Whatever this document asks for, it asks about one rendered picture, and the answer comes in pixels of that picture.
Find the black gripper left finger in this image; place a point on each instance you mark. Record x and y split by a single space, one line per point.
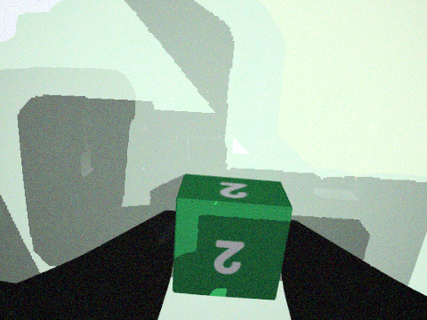
126 278

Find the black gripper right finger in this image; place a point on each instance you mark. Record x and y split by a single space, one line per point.
324 282

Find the green block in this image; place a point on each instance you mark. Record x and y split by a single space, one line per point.
230 236

